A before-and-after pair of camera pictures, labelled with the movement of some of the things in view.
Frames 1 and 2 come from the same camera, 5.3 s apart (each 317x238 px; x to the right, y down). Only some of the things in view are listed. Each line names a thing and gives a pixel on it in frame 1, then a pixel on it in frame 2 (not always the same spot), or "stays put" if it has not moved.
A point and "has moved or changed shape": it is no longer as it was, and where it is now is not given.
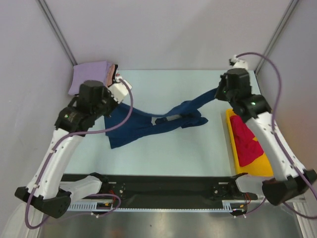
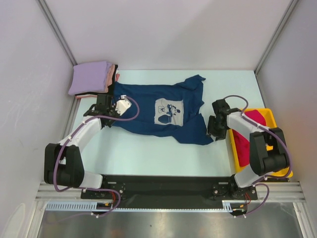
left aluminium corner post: [49, 17] stays put
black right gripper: [219, 94] to [219, 135]
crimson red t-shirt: [247, 149] stays put
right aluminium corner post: [283, 21] stays put
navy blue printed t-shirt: [122, 122] has moved or changed shape
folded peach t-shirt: [110, 76] stays put
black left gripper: [106, 92] to [113, 106]
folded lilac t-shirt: [97, 71] stays put
